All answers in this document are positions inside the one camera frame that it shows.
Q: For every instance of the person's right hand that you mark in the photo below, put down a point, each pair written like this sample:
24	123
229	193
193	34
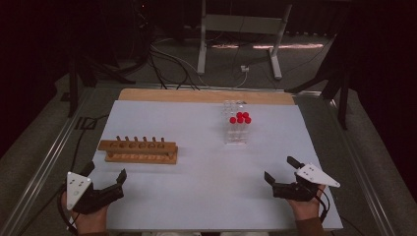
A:
306	209

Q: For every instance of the red-capped test tube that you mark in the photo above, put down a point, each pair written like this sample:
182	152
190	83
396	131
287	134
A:
245	114
232	120
240	120
248	120
239	114

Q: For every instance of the grey metal stand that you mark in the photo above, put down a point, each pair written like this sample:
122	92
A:
242	24

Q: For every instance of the clear plastic test tube rack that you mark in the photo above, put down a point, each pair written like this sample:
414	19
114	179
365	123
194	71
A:
234	136

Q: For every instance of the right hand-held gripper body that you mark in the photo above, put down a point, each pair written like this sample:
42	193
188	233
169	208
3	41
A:
300	189

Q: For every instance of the white board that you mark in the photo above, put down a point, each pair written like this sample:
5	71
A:
203	187

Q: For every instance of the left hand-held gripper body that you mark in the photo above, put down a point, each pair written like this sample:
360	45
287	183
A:
98	198

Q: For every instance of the white plug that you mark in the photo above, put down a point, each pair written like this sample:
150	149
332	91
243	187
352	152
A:
244	68

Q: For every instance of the wooden test tube rack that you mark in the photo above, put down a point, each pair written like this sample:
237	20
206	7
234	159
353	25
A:
141	152

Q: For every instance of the person's left hand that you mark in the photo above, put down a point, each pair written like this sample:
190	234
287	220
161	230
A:
91	221

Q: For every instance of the black tripod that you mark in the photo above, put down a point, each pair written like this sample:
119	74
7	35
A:
342	98
73	85

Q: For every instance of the aluminium floor rail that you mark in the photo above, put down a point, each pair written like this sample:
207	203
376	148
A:
49	164
364	173

